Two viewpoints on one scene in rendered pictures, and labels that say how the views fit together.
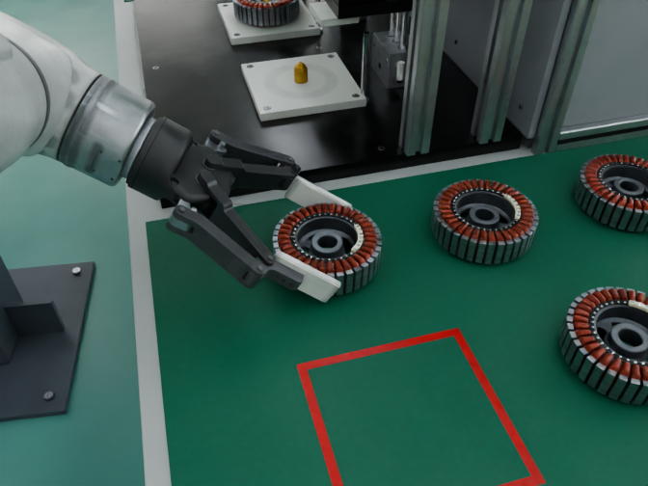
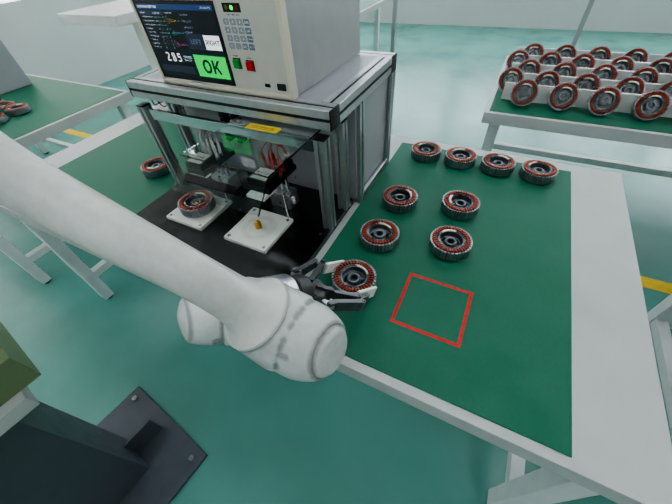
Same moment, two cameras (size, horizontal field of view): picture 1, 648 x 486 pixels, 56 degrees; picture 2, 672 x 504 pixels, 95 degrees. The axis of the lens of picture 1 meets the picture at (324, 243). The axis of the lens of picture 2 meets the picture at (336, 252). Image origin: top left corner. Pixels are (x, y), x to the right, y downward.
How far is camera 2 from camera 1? 0.43 m
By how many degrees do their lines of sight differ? 31
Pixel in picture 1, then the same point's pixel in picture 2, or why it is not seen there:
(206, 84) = (218, 255)
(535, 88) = (353, 181)
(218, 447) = (404, 362)
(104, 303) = (167, 397)
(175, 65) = not seen: hidden behind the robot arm
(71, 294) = (145, 409)
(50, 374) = (180, 449)
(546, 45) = (352, 165)
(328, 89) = (274, 224)
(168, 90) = not seen: hidden behind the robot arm
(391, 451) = (439, 318)
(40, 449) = (213, 480)
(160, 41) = not seen: hidden behind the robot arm
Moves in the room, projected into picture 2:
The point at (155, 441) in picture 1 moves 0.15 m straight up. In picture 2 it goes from (387, 379) to (392, 346)
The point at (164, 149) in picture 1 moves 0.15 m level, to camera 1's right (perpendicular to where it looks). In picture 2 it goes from (307, 287) to (355, 245)
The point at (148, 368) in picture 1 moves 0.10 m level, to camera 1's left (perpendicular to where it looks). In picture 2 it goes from (353, 364) to (321, 402)
